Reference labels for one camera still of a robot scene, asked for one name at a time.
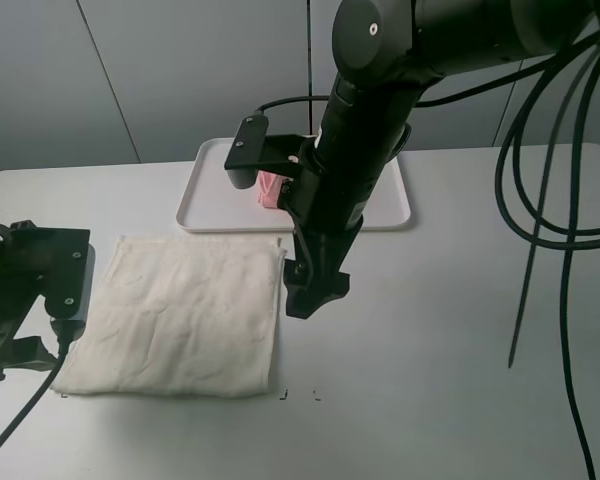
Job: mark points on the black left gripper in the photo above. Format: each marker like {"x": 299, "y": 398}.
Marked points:
{"x": 28, "y": 352}

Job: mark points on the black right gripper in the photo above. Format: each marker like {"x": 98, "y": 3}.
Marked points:
{"x": 315, "y": 271}

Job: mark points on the pink towel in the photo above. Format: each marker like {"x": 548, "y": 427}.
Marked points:
{"x": 270, "y": 186}

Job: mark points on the white towel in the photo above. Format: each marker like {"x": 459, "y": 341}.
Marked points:
{"x": 181, "y": 315}

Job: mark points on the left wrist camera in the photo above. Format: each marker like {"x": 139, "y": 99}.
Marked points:
{"x": 49, "y": 262}

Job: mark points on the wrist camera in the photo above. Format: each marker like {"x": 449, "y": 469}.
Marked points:
{"x": 253, "y": 150}
{"x": 49, "y": 262}

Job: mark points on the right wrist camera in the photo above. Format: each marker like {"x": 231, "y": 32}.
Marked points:
{"x": 253, "y": 150}

